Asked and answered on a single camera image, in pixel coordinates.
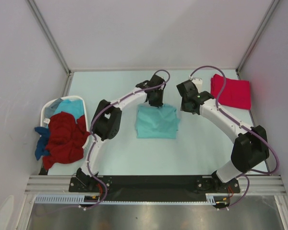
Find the teal t-shirt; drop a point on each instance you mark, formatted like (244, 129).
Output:
(157, 122)

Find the aluminium frame rail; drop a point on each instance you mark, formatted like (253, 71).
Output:
(48, 184)

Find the folded red t-shirt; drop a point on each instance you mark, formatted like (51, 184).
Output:
(237, 93)

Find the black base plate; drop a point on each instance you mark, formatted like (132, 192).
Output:
(153, 188)

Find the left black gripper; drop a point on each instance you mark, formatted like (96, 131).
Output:
(159, 103)

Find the white laundry basket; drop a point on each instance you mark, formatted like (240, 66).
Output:
(49, 109)

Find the light blue t-shirt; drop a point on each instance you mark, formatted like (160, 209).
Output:
(75, 108)

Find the dark blue t-shirt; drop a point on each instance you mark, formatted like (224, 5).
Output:
(42, 142)

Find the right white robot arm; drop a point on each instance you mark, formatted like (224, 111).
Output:
(249, 143)

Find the dark red t-shirt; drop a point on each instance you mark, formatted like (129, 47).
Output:
(66, 140)

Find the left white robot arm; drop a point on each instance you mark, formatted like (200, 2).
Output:
(105, 124)

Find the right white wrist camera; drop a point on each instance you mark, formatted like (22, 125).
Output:
(198, 82)

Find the light blue cable duct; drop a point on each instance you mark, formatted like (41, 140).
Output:
(67, 199)

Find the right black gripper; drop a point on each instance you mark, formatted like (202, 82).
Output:
(183, 107)

